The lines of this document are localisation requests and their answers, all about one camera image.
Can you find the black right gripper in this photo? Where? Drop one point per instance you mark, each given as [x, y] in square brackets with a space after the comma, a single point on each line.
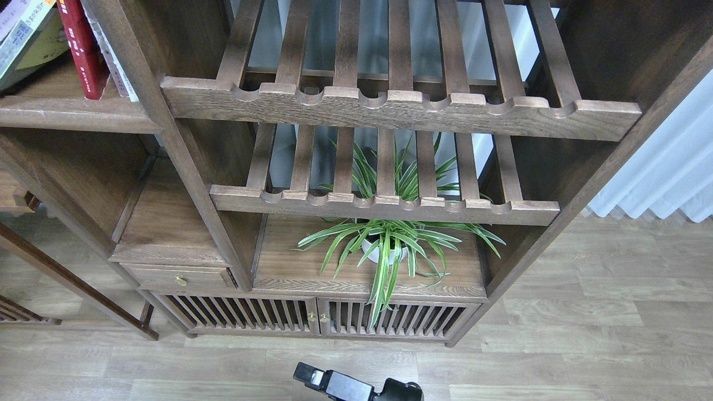
[338, 386]

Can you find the red paperback book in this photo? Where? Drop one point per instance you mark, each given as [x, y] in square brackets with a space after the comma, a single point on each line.
[87, 56]

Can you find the green and black book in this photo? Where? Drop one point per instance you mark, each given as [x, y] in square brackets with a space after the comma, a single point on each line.
[36, 39]

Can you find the white paperback book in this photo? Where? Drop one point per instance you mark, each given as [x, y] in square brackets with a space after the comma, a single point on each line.
[10, 15]

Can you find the brass drawer knob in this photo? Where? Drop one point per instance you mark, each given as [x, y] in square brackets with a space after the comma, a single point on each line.
[180, 280]

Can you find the dark wooden bookshelf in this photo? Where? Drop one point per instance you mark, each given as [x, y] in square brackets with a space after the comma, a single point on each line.
[516, 112]

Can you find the green spider plant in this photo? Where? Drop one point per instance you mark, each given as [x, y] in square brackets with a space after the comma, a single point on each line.
[390, 243]

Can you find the white upright book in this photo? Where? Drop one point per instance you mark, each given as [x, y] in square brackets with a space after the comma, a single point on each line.
[123, 85]

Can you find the white curtain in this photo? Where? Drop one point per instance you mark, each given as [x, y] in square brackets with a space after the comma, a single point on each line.
[672, 170]

